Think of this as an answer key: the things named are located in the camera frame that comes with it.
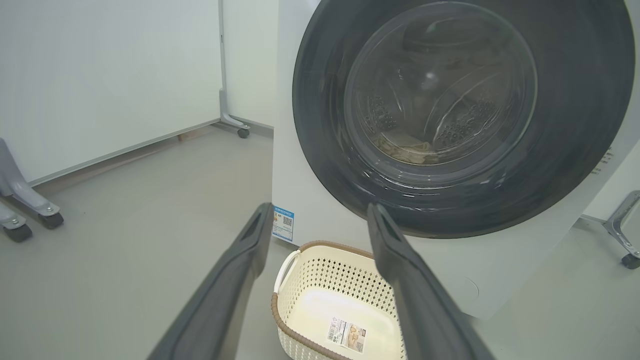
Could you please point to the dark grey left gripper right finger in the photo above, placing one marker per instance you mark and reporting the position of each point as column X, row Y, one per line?
column 420, row 310

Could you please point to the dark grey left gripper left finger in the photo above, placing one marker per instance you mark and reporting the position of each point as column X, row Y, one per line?
column 225, row 300

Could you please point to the white front-load washing machine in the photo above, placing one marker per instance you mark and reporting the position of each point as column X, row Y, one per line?
column 500, row 275

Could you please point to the paper product label in basket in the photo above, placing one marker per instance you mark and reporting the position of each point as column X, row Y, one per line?
column 347, row 335

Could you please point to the cream perforated laundry basket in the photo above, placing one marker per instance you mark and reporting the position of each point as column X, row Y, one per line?
column 310, row 280

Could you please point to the blue energy label sticker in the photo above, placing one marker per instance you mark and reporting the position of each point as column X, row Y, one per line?
column 283, row 223

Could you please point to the grey partition leg with caster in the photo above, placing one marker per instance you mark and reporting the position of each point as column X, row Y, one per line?
column 225, row 100
column 620, row 225
column 25, row 195
column 15, row 227

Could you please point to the white partition panel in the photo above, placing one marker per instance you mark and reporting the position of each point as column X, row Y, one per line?
column 100, row 75
column 620, row 185

